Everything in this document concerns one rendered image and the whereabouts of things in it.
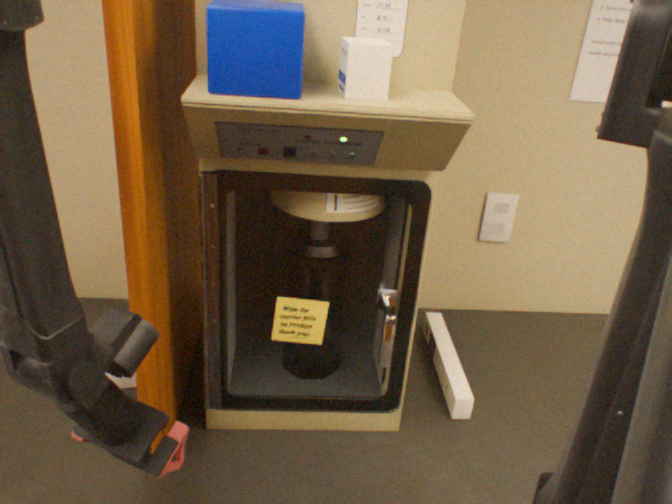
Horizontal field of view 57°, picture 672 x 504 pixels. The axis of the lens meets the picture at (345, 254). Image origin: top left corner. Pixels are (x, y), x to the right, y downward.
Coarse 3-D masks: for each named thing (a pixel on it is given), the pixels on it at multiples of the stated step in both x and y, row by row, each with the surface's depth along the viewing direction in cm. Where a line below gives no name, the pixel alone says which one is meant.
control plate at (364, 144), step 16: (224, 128) 70; (240, 128) 70; (256, 128) 70; (272, 128) 70; (288, 128) 70; (304, 128) 70; (320, 128) 70; (224, 144) 73; (240, 144) 73; (256, 144) 73; (272, 144) 73; (288, 144) 73; (304, 144) 73; (320, 144) 73; (336, 144) 73; (352, 144) 73; (368, 144) 73; (288, 160) 77; (304, 160) 77; (320, 160) 77; (336, 160) 77; (352, 160) 77; (368, 160) 77
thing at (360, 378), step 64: (256, 192) 81; (320, 192) 82; (384, 192) 82; (256, 256) 86; (320, 256) 86; (384, 256) 87; (256, 320) 90; (256, 384) 96; (320, 384) 97; (384, 384) 97
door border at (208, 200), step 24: (216, 192) 81; (216, 216) 82; (216, 240) 84; (216, 264) 86; (216, 288) 87; (216, 312) 89; (216, 336) 91; (216, 360) 93; (216, 384) 95; (216, 408) 97
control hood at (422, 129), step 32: (192, 96) 65; (224, 96) 66; (320, 96) 69; (416, 96) 74; (448, 96) 75; (192, 128) 70; (352, 128) 70; (384, 128) 70; (416, 128) 70; (448, 128) 70; (256, 160) 78; (384, 160) 77; (416, 160) 77; (448, 160) 77
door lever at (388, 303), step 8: (384, 296) 90; (384, 304) 89; (392, 304) 90; (384, 312) 88; (392, 312) 87; (384, 320) 86; (392, 320) 86; (384, 328) 87; (392, 328) 87; (384, 336) 87; (392, 336) 87; (384, 344) 88; (384, 352) 88; (384, 360) 89
